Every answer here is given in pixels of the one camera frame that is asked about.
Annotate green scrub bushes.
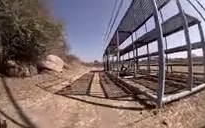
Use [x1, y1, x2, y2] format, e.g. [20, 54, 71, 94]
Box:
[0, 0, 83, 76]

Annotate brown dirt ground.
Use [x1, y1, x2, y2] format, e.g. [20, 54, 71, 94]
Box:
[0, 63, 205, 128]

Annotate overhead wires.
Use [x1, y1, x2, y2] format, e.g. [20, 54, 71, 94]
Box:
[103, 0, 125, 43]

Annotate large pale boulder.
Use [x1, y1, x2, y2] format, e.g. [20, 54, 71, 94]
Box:
[36, 54, 66, 74]

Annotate grey metal frame structure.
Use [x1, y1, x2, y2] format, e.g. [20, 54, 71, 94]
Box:
[102, 0, 205, 108]

